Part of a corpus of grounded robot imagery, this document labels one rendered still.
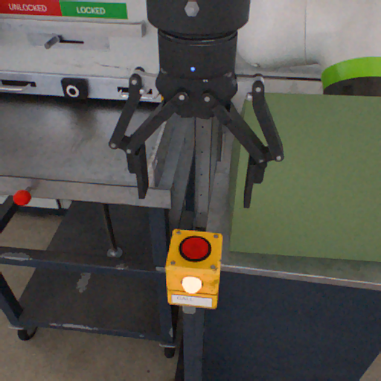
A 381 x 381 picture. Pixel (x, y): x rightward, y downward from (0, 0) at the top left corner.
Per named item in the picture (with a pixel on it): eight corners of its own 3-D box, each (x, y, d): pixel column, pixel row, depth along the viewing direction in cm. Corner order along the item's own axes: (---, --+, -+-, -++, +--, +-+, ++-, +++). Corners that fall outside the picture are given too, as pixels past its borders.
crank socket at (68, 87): (85, 100, 96) (81, 82, 93) (63, 99, 97) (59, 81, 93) (88, 96, 98) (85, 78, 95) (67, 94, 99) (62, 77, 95)
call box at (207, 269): (216, 310, 58) (219, 272, 51) (167, 305, 59) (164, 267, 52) (219, 269, 64) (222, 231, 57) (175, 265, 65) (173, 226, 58)
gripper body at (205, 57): (244, 14, 36) (236, 100, 42) (160, 10, 36) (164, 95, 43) (243, 40, 30) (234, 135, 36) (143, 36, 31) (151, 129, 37)
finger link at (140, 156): (139, 155, 42) (133, 155, 42) (143, 199, 47) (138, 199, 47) (145, 141, 45) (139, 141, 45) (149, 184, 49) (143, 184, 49)
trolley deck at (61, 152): (172, 209, 77) (171, 187, 73) (-99, 186, 82) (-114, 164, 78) (202, 75, 127) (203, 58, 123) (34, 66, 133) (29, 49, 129)
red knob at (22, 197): (29, 207, 75) (24, 196, 73) (14, 207, 76) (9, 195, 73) (38, 193, 79) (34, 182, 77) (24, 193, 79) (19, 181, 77)
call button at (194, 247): (207, 264, 54) (207, 257, 53) (180, 262, 54) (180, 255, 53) (209, 244, 57) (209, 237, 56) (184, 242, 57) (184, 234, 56)
